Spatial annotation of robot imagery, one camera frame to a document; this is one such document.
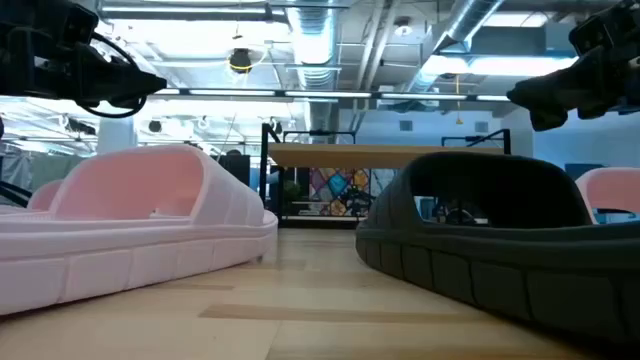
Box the grey curtain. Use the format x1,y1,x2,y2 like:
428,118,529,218
0,152,86,207

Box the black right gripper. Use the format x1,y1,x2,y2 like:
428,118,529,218
506,42,640,133

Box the yellow hanging ceiling cord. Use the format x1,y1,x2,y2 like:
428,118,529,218
453,74,464,126

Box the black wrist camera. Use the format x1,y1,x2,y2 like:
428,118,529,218
568,0,640,56
49,0,100,47

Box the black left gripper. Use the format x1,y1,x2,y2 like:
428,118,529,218
0,27,169,110

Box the dark grey foam slide sandal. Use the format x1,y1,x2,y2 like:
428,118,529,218
354,151,640,347

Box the dark blue screen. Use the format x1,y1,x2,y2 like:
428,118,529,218
564,162,604,181

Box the long linear ceiling light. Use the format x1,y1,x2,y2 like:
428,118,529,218
152,87,511,104

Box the silver corrugated ceiling duct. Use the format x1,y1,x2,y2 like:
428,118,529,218
285,4,342,132

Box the black left wrist camera cable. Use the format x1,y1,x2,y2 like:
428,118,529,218
74,30,149,120

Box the wooden shelf with black frame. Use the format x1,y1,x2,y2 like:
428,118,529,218
258,122,512,229

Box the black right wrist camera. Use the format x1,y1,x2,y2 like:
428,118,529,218
568,0,640,56

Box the white building column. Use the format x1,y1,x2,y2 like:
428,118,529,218
97,117,137,154

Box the black cable loop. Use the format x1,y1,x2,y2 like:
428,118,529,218
0,179,32,209

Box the green potted plant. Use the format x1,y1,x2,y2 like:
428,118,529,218
284,179,304,204

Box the black hanging cord reel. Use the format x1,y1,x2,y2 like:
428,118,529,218
227,45,269,76

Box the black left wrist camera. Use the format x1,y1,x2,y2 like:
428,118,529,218
49,0,100,47

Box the colourful mosaic panel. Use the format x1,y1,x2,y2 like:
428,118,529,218
308,167,384,218

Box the silver spiral ceiling duct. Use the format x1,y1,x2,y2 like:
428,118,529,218
405,0,506,96

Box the black monitor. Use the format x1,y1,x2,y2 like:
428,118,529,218
217,153,252,188

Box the grey rectangular ceiling duct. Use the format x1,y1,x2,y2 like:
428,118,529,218
469,24,574,57

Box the black ceiling device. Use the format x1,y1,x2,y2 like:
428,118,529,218
64,117,97,137

